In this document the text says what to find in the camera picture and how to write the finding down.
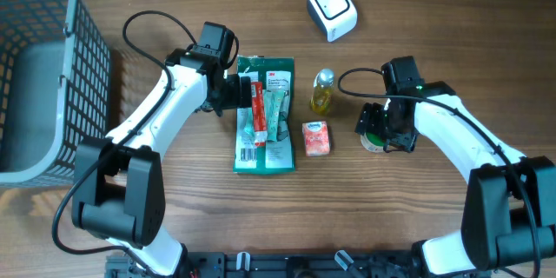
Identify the green lid white jar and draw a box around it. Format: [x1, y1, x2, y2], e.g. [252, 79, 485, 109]
[361, 133, 385, 153]

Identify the red sachet packet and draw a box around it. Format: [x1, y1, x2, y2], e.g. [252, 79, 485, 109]
[251, 82, 268, 147]

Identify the green 3M gloves package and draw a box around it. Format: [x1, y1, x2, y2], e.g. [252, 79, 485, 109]
[233, 56, 295, 175]

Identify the yellow liquid clear bottle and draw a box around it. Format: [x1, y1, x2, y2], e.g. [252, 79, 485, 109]
[310, 69, 334, 115]

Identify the orange Kleenex tissue pack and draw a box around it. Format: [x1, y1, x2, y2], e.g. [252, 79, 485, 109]
[302, 121, 331, 156]

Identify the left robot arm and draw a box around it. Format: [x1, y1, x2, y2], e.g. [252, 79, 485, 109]
[63, 22, 251, 277]

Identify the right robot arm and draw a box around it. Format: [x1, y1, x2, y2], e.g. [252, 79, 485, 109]
[355, 56, 555, 277]

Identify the white barcode scanner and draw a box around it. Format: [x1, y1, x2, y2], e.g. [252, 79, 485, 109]
[307, 0, 358, 43]

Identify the pale green wipes packet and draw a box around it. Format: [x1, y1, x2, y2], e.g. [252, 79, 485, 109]
[263, 89, 289, 142]

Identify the grey plastic mesh basket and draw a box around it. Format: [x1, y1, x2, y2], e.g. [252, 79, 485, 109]
[1, 0, 112, 188]

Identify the right black camera cable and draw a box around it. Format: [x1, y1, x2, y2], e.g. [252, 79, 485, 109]
[337, 67, 542, 278]

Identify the black camera cable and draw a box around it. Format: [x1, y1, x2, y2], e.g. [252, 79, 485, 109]
[50, 10, 240, 256]
[337, 67, 542, 278]

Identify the left black camera cable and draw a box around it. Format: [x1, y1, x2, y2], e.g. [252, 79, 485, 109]
[50, 10, 240, 256]

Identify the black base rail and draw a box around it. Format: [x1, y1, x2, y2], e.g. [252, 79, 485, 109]
[103, 249, 493, 278]

